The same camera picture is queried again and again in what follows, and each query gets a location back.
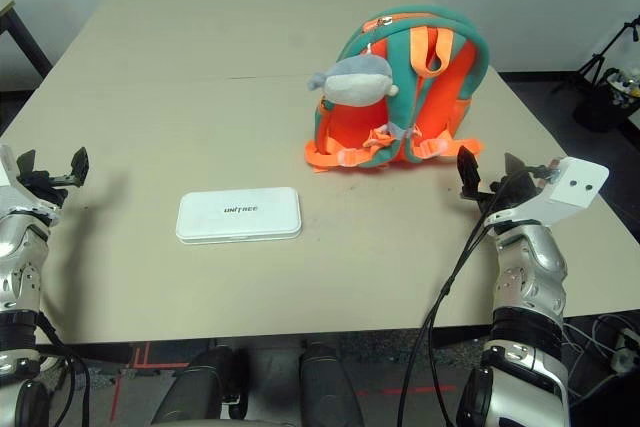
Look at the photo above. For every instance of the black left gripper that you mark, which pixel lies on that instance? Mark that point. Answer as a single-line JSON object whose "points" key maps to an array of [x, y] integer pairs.
{"points": [[42, 182]]}

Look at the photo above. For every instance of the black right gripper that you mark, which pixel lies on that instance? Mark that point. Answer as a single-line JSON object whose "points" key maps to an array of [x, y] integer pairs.
{"points": [[505, 194]]}

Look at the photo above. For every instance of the teal and orange backpack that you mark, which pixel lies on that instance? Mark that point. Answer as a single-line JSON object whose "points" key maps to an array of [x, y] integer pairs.
{"points": [[430, 97]]}

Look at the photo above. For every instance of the white pencil case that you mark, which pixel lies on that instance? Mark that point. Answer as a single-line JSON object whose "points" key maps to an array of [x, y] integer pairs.
{"points": [[240, 217]]}

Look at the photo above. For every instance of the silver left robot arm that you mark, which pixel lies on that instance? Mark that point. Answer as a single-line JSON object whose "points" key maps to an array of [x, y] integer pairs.
{"points": [[20, 257]]}

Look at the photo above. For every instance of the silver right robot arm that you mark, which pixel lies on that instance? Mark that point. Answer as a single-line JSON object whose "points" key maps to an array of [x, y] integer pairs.
{"points": [[530, 267]]}

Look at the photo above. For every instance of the black trash bin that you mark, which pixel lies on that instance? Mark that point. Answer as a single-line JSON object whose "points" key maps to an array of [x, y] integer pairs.
{"points": [[605, 107]]}

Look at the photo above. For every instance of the black-legged side table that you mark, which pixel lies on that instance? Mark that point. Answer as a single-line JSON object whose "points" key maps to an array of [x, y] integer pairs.
{"points": [[20, 27]]}

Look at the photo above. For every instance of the black tripod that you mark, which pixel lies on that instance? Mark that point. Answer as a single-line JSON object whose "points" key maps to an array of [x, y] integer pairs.
{"points": [[596, 58]]}

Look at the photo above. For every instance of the grey white plush shark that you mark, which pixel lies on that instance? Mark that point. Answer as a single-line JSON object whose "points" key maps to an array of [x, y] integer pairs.
{"points": [[355, 84]]}

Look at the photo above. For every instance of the white power strip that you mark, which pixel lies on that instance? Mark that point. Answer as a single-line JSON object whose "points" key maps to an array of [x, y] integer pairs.
{"points": [[625, 352]]}

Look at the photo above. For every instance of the dark robot left leg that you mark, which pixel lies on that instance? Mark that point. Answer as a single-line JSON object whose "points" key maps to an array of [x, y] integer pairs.
{"points": [[195, 387]]}

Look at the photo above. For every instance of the dark robot leg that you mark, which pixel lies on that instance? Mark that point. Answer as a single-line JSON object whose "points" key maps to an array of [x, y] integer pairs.
{"points": [[195, 387], [325, 382]]}

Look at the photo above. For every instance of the dark robot right leg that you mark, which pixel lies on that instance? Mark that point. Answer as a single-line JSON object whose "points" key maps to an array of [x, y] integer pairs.
{"points": [[325, 382]]}

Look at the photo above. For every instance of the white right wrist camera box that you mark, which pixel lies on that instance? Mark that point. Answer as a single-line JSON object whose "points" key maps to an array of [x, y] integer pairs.
{"points": [[575, 184]]}

